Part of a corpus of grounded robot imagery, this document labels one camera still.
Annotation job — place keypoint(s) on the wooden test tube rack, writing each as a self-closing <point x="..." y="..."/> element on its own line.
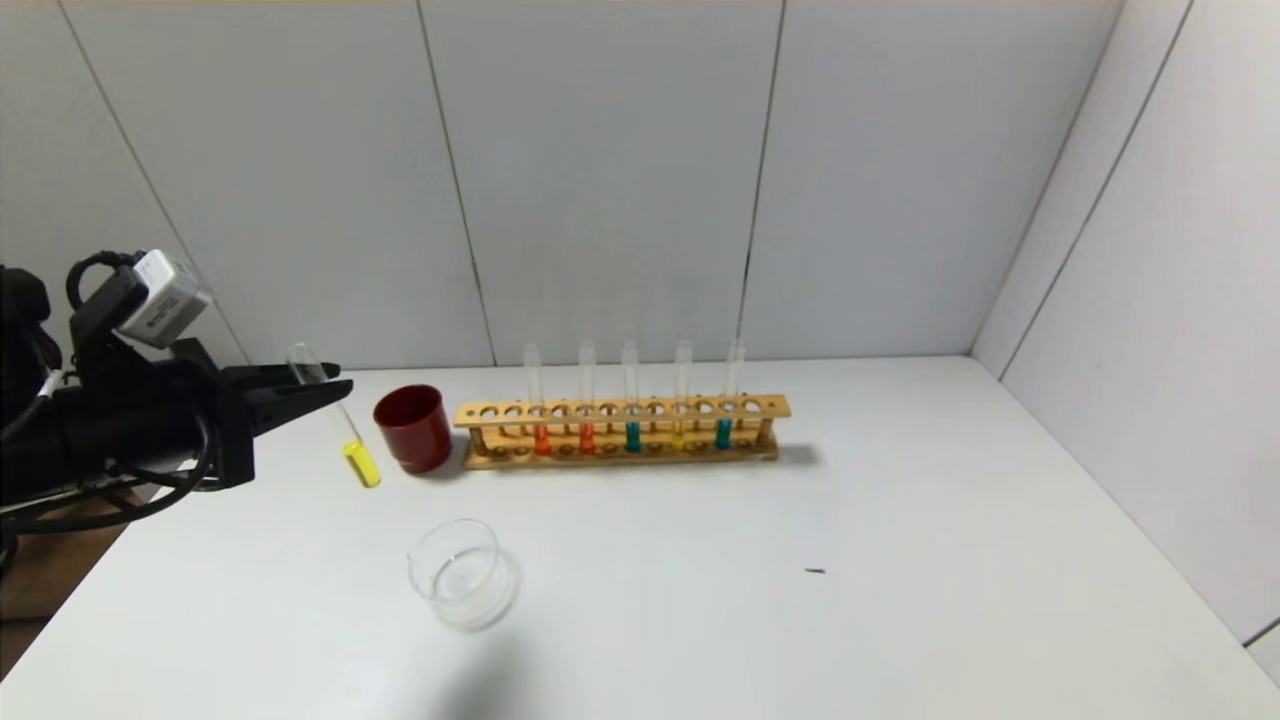
<point x="620" y="409"/>

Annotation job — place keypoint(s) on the teal pigment glass test tube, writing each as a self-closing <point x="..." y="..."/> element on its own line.
<point x="722" y="435"/>
<point x="632" y="438"/>

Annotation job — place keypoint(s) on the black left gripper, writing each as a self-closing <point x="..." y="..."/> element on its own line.
<point x="233" y="420"/>

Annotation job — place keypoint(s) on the yellow pigment glass test tube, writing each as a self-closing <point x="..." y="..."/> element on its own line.
<point x="362" y="466"/>
<point x="679" y="436"/>

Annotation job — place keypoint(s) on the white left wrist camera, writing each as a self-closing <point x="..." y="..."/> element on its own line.
<point x="165" y="300"/>

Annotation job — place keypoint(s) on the clear glass beaker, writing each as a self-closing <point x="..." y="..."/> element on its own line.
<point x="455" y="575"/>

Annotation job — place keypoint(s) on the dark red cup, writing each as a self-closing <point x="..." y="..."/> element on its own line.
<point x="415" y="440"/>

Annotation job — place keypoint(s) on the red pigment glass test tube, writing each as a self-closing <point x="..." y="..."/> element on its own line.
<point x="587" y="440"/>
<point x="541" y="441"/>

